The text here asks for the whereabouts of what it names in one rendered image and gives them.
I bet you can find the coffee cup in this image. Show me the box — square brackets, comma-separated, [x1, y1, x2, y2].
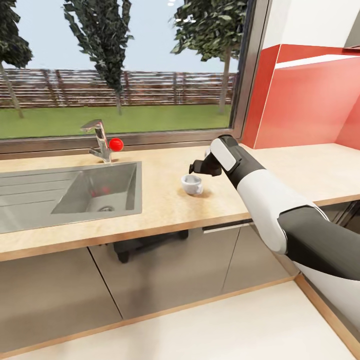
[181, 173, 203, 195]

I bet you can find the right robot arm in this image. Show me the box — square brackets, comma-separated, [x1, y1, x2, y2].
[188, 135, 360, 331]

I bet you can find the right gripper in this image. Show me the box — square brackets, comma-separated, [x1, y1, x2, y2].
[188, 158, 222, 176]

